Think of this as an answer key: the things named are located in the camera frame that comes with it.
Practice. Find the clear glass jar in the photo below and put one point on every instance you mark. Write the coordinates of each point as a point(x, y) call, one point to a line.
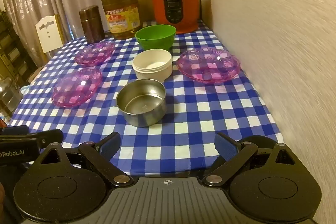
point(9, 98)

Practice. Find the brown metal canister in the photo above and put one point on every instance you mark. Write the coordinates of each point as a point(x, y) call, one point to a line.
point(92, 24)

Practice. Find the purple transparent plastic plate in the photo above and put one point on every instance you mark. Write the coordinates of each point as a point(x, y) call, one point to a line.
point(95, 53)
point(77, 88)
point(208, 64)

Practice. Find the white wooden chair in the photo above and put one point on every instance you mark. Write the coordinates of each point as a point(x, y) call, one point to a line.
point(49, 35)

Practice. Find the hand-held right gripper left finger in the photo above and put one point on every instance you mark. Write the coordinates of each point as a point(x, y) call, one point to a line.
point(110, 145)

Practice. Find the white plastic bowl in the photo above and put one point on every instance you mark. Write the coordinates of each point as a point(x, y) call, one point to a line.
point(152, 66)

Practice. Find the blue white checkered tablecloth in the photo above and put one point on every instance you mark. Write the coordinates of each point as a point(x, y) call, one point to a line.
point(199, 108)

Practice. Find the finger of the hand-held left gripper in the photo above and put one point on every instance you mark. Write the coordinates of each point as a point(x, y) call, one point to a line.
point(50, 136)
point(15, 130)

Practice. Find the stainless steel bowl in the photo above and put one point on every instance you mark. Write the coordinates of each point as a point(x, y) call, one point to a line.
point(143, 106)

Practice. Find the dark storage shelf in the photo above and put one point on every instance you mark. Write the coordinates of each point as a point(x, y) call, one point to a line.
point(10, 48)

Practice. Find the green plastic bowl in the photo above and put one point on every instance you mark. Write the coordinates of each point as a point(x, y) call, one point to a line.
point(155, 36)

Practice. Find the red electric pressure cooker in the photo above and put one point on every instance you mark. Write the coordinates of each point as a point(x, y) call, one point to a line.
point(175, 6)

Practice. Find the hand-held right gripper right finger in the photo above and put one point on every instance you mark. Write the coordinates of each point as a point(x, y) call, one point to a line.
point(225, 146)

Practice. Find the large cooking oil bottle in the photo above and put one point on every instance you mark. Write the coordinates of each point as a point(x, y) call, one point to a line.
point(121, 11)

